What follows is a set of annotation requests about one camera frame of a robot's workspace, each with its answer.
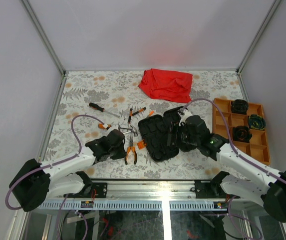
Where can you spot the orange case latch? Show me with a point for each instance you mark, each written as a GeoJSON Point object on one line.
{"type": "Point", "coordinates": [141, 144]}

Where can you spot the black plastic tool case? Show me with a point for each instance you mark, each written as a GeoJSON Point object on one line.
{"type": "Point", "coordinates": [154, 131]}

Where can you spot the orange handled pliers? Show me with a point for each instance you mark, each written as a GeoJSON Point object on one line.
{"type": "Point", "coordinates": [131, 150]}

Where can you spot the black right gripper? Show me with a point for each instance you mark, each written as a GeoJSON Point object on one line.
{"type": "Point", "coordinates": [173, 130]}

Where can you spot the orange wooden divided tray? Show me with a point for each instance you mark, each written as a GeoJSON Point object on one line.
{"type": "Point", "coordinates": [245, 123]}

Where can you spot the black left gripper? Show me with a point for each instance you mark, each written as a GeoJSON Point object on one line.
{"type": "Point", "coordinates": [123, 154]}

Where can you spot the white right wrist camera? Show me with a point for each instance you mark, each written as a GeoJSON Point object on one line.
{"type": "Point", "coordinates": [186, 114]}

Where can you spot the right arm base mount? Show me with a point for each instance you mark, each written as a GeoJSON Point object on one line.
{"type": "Point", "coordinates": [209, 189]}

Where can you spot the orange handled precision screwdriver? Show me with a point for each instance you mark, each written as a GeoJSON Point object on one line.
{"type": "Point", "coordinates": [130, 116]}

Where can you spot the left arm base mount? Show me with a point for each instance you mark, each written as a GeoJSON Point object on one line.
{"type": "Point", "coordinates": [95, 191]}

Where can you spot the floral patterned table mat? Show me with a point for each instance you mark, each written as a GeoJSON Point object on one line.
{"type": "Point", "coordinates": [117, 91]}

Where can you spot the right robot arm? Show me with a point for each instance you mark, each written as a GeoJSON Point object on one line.
{"type": "Point", "coordinates": [263, 185]}

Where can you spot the black orange large screwdriver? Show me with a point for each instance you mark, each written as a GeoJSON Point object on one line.
{"type": "Point", "coordinates": [101, 109]}

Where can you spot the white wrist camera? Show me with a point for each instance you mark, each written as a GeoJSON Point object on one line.
{"type": "Point", "coordinates": [104, 126]}
{"type": "Point", "coordinates": [186, 114]}

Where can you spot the chrome claw hammer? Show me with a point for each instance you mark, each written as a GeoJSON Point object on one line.
{"type": "Point", "coordinates": [126, 129]}

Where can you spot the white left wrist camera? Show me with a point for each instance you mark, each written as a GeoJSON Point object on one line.
{"type": "Point", "coordinates": [104, 126]}

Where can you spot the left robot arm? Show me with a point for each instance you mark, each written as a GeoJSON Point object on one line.
{"type": "Point", "coordinates": [35, 182]}

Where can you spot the red cloth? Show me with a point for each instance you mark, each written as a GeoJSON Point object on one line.
{"type": "Point", "coordinates": [173, 86]}

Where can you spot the small orange black screwdriver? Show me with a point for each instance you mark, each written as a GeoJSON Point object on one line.
{"type": "Point", "coordinates": [139, 111]}

